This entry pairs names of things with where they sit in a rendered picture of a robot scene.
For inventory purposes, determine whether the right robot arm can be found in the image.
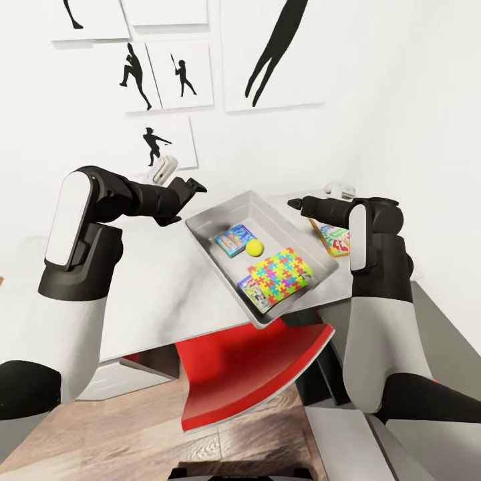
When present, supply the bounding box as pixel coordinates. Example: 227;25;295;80
287;180;481;481

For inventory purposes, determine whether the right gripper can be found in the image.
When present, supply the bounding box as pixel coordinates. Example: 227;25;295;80
287;196;348;226

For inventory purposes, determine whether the board game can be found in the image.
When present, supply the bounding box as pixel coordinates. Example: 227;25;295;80
216;224;257;258
237;275;274;315
309;218;349;258

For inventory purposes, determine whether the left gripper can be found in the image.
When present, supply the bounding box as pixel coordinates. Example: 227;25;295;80
150;177;208;227

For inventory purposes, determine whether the tennis ball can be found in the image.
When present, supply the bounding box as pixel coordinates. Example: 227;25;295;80
246;239;264;257

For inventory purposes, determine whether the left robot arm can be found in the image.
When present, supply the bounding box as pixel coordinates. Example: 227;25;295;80
0;155;208;465

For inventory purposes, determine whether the toy box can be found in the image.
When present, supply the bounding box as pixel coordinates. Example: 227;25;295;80
184;190;340;329

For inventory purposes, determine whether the jigsaw puzzle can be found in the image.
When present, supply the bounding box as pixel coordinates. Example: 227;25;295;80
249;247;313;305

